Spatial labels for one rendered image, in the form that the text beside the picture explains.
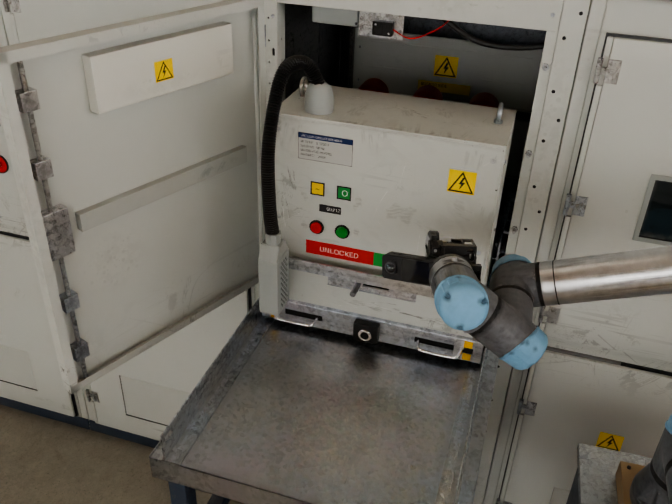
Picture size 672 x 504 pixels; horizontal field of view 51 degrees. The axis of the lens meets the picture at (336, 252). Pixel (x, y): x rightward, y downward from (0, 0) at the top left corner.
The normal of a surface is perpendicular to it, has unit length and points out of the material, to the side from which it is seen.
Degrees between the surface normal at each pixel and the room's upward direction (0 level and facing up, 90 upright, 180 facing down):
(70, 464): 0
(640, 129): 90
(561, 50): 90
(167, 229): 90
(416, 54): 90
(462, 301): 75
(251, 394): 0
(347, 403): 0
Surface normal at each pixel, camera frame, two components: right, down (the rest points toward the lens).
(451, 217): -0.30, 0.50
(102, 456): 0.03, -0.85
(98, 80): 0.77, 0.36
